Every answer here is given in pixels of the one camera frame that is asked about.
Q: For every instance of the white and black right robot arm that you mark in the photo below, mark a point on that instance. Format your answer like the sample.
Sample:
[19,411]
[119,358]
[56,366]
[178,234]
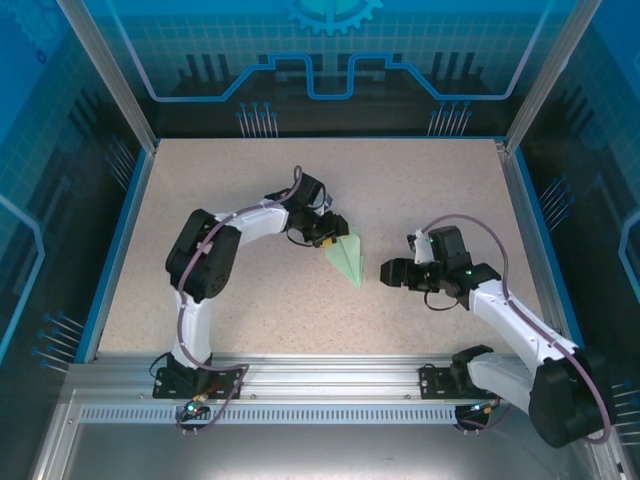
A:
[515,320]

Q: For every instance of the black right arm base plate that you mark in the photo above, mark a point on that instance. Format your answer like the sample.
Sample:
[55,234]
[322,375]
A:
[430,382]

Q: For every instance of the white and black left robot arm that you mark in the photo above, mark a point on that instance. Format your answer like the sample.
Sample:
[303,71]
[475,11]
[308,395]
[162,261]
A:
[260,222]

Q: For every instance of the aluminium base tray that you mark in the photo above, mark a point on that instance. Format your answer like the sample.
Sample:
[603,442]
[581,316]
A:
[320,450]

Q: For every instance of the aluminium front frame beam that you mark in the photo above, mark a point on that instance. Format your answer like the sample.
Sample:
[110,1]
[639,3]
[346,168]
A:
[325,380]

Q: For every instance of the aluminium side frame rail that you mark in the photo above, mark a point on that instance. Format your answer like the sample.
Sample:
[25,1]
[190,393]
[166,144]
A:
[520,200]

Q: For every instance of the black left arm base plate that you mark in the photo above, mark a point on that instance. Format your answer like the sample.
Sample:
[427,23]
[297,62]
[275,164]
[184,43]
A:
[165,382]

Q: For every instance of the aluminium frame post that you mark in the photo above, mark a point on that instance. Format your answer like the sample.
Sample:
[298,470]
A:
[550,75]
[107,75]

